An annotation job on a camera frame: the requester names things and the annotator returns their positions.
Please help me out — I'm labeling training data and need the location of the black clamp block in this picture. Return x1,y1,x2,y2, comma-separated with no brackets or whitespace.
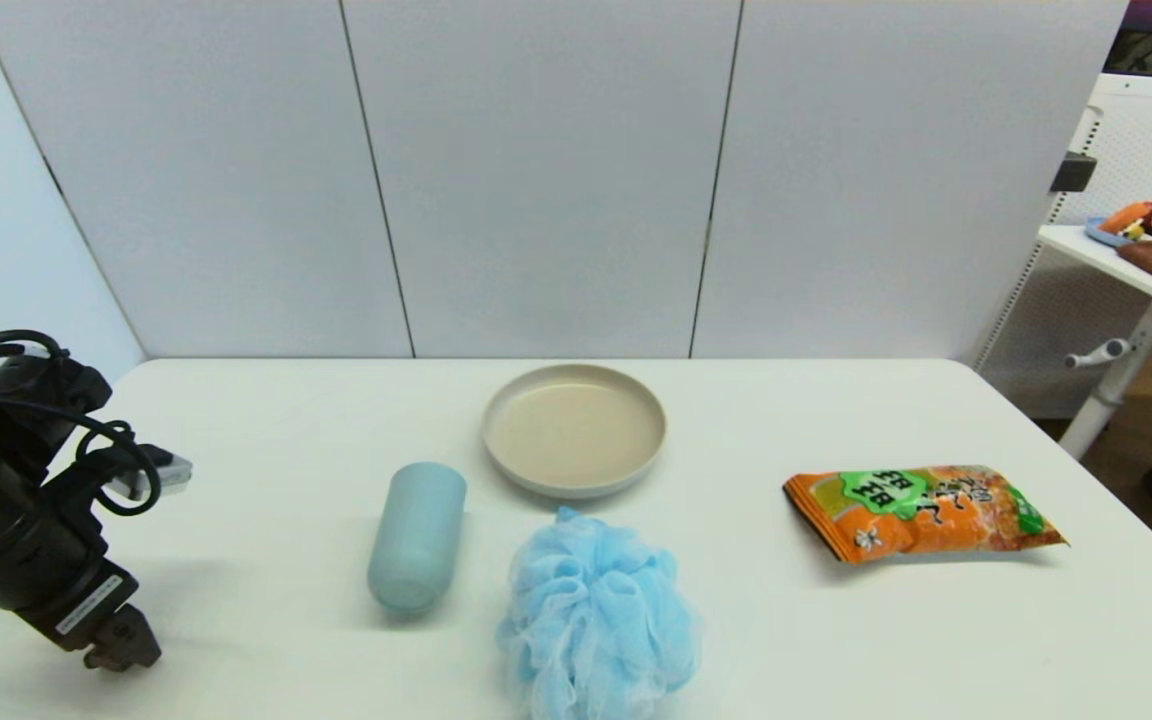
1049,152,1099,193

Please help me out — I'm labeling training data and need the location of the light blue mesh bath pouf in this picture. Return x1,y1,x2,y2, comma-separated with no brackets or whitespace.
496,506,703,720

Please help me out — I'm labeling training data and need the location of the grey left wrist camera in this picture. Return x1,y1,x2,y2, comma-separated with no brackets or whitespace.
104,447,193,501

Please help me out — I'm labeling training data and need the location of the white desk crank handle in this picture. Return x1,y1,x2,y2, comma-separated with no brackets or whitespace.
1064,339,1133,371

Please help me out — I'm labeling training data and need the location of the orange toy packet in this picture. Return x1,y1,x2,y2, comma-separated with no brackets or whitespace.
1099,201,1152,240

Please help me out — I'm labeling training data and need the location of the light blue plastic cup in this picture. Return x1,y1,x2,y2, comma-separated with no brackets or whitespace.
367,461,468,613

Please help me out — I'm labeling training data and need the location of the orange snack bag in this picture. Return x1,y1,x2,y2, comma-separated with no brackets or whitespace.
783,464,1070,564

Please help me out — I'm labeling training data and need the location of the thin black cable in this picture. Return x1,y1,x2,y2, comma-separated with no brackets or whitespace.
0,150,163,517

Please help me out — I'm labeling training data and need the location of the white side desk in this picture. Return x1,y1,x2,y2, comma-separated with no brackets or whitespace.
1036,224,1152,461

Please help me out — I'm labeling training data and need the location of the white pegboard panel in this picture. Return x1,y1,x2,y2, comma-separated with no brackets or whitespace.
968,72,1152,421

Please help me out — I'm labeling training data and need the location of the beige round plate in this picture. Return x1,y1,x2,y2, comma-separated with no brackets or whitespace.
482,363,668,500

